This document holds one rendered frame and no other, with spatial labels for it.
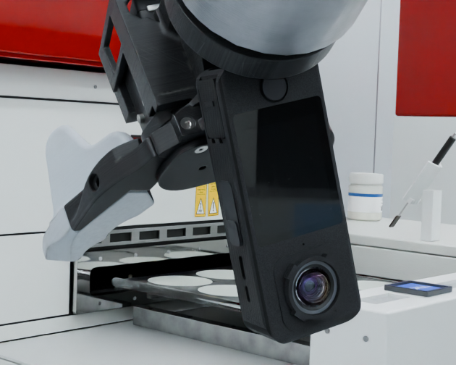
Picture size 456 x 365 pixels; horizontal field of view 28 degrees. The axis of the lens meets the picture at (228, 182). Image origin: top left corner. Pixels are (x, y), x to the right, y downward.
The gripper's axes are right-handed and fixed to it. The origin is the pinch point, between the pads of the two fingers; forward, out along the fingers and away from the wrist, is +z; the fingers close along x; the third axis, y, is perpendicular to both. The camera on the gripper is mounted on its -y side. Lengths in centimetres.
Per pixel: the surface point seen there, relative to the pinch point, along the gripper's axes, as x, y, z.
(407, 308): -31.1, -2.6, 35.6
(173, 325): -22, 15, 87
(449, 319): -38, -4, 41
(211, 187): -40, 38, 96
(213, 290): -27, 16, 78
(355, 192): -74, 35, 110
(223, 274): -34, 21, 91
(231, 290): -29, 15, 78
